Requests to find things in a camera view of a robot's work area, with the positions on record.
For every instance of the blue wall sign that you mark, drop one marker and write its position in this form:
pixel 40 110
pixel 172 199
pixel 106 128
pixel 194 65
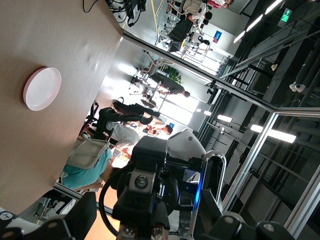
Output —
pixel 217 36

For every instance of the aluminium glass partition frame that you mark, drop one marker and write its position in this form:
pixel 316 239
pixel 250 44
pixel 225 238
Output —
pixel 250 161

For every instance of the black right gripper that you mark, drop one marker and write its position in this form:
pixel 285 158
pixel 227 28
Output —
pixel 170 195

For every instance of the person in teal shirt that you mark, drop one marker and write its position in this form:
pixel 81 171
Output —
pixel 85 175

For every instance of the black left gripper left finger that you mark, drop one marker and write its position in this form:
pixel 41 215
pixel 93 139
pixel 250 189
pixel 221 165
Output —
pixel 62 227

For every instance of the white mesh office chair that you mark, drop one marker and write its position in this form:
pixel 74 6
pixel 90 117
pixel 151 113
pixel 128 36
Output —
pixel 87 152

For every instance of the ceiling light bar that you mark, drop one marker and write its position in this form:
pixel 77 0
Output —
pixel 255 22
pixel 275 133
pixel 225 118

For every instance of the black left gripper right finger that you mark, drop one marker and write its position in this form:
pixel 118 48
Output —
pixel 225 227

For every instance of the person in grey shirt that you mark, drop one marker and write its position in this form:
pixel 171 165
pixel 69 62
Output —
pixel 125 136

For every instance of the green potted plant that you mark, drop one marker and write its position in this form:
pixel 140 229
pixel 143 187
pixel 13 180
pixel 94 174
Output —
pixel 175 73

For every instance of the pink round plate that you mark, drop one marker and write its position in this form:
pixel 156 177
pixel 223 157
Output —
pixel 42 88

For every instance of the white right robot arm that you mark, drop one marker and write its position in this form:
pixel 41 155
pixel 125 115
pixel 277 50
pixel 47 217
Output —
pixel 186 145

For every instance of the person in striped shirt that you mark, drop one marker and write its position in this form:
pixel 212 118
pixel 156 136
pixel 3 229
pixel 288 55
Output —
pixel 175 87

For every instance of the green exit sign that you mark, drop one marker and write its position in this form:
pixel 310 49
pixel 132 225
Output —
pixel 285 16

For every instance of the white security camera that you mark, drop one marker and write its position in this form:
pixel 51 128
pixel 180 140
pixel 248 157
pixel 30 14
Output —
pixel 297 87

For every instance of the aluminium profile frame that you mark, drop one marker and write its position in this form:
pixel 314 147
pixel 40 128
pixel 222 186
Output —
pixel 65 187

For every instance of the person in black clothing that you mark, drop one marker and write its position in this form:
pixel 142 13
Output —
pixel 125 112

